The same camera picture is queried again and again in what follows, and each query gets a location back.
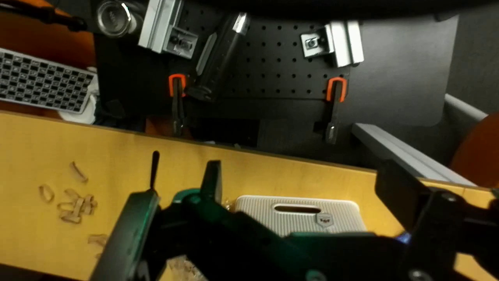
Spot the black camera stand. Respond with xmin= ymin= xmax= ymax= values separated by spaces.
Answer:
xmin=186 ymin=13 xmax=250 ymax=103

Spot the orange black clamp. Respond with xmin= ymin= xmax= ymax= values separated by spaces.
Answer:
xmin=313 ymin=77 xmax=350 ymax=147
xmin=167 ymin=72 xmax=191 ymax=138

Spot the small dark marker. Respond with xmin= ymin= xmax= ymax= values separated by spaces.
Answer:
xmin=149 ymin=150 xmax=161 ymax=194

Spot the orange shell chair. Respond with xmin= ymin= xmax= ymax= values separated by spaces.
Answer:
xmin=0 ymin=0 xmax=99 ymax=72
xmin=443 ymin=93 xmax=499 ymax=191

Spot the tan rubber band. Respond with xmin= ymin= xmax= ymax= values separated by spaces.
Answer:
xmin=68 ymin=161 xmax=91 ymax=185
xmin=86 ymin=233 xmax=111 ymax=249
xmin=57 ymin=205 xmax=85 ymax=227
xmin=61 ymin=188 xmax=100 ymax=216
xmin=38 ymin=185 xmax=57 ymax=205

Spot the aluminium extrusion rail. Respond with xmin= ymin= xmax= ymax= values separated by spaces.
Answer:
xmin=325 ymin=19 xmax=367 ymax=69
xmin=138 ymin=0 xmax=185 ymax=55

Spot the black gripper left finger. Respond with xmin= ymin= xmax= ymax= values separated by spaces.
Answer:
xmin=91 ymin=189 xmax=163 ymax=281

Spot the white box with slot handle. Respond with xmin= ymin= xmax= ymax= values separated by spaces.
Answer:
xmin=233 ymin=194 xmax=372 ymax=239

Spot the grey metal bar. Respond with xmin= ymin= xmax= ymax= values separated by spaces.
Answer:
xmin=351 ymin=122 xmax=479 ymax=191

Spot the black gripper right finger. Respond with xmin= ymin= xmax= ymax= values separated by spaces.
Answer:
xmin=376 ymin=161 xmax=468 ymax=281

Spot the black perforated breadboard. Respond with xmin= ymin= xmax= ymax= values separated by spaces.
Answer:
xmin=96 ymin=0 xmax=366 ymax=150

